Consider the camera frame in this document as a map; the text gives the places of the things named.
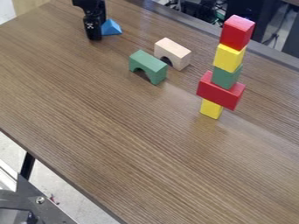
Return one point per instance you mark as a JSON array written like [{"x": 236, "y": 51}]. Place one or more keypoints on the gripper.
[{"x": 92, "y": 6}]

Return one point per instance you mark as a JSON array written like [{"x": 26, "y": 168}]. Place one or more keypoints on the blue triangle block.
[{"x": 111, "y": 28}]

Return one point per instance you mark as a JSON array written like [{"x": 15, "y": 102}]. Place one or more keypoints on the green arch block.
[{"x": 149, "y": 66}]

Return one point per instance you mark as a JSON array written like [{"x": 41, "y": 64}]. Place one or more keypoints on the beige arch block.
[{"x": 173, "y": 52}]

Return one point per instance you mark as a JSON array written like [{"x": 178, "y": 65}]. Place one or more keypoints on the yellow cube block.
[{"x": 228, "y": 58}]

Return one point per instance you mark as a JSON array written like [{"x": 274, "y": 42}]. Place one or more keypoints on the green cube block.
[{"x": 226, "y": 78}]

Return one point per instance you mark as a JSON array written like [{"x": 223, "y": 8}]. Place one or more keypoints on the red rectangular block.
[{"x": 220, "y": 92}]

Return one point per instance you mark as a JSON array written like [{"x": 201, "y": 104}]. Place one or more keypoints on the small yellow block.
[{"x": 211, "y": 109}]

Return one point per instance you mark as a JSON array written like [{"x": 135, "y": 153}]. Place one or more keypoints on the red cube block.
[{"x": 236, "y": 32}]

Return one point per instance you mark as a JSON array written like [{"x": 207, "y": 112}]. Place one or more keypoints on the black metal frame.
[{"x": 27, "y": 201}]

